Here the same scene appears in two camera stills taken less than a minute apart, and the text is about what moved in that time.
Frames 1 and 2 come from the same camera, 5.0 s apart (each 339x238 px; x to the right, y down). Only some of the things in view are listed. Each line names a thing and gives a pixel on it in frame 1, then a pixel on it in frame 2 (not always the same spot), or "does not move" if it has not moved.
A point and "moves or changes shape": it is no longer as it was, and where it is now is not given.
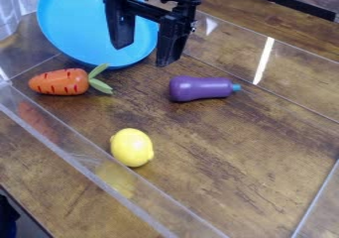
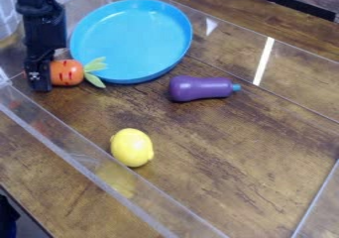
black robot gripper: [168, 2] to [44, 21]
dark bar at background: [310, 9] does not move
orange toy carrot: [68, 81] moves or changes shape
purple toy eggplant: [187, 87] does not move
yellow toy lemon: [131, 147] does not move
